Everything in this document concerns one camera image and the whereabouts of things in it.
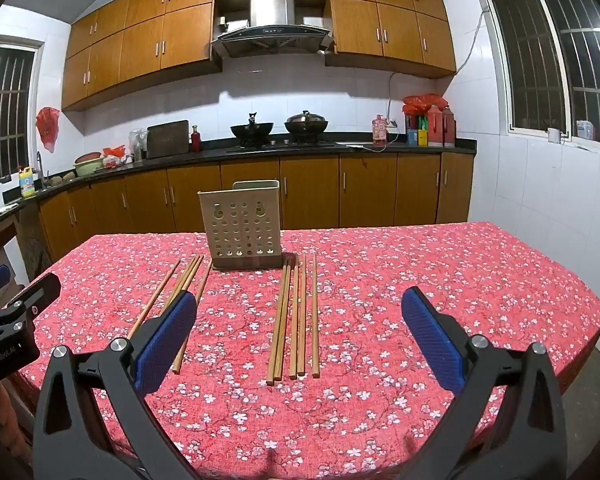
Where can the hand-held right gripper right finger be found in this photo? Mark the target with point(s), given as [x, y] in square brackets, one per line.
[432, 337]

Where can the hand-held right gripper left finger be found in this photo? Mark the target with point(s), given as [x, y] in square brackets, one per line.
[165, 340]

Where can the wooden chopstick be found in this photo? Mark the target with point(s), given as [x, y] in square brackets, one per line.
[295, 325]
[315, 325]
[155, 299]
[194, 270]
[277, 325]
[185, 276]
[303, 325]
[284, 325]
[180, 355]

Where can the beige perforated chopstick holder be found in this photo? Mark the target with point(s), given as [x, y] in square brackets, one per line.
[240, 230]

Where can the person's left forearm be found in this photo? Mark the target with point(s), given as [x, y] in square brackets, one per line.
[7, 430]

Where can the red floral tablecloth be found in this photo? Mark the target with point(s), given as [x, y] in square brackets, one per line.
[360, 310]

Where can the yellow detergent bottle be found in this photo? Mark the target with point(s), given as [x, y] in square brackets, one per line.
[27, 182]

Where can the metal faucet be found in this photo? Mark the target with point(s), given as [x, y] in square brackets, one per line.
[41, 170]

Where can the green basin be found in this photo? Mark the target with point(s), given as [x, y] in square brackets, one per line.
[88, 164]

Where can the hanging red plastic bag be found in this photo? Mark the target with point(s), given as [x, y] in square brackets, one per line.
[48, 127]

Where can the orange plastic bag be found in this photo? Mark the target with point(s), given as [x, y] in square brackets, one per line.
[114, 152]

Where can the small barred window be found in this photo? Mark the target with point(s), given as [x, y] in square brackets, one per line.
[5, 115]

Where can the clear plastic bag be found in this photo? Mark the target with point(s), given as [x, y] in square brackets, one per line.
[138, 145]

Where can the wooden base cabinets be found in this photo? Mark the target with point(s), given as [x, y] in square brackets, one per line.
[310, 190]

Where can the black kitchen countertop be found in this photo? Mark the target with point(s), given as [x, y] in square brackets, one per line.
[210, 151]

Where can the dark cutting board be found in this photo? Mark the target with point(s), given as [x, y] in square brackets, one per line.
[167, 139]

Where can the small red bottle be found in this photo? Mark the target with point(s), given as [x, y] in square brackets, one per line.
[196, 141]

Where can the green and yellow condiment boxes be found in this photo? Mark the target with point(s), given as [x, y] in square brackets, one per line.
[416, 132]

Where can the pink bottle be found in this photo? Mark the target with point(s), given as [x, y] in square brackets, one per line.
[379, 130]

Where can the gas stove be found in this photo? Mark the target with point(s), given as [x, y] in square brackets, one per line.
[280, 146]

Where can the white device on sill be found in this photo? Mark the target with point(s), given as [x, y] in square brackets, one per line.
[553, 134]

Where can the red bag over thermoses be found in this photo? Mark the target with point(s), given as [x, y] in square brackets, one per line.
[422, 101]

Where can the black wok with lid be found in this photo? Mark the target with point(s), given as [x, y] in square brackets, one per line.
[306, 127]

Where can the large barred window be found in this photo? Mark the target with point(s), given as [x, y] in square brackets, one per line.
[555, 55]

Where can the steel range hood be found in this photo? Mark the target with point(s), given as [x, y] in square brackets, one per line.
[271, 30]

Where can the wooden wall cabinets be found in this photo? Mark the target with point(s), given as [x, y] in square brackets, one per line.
[260, 15]

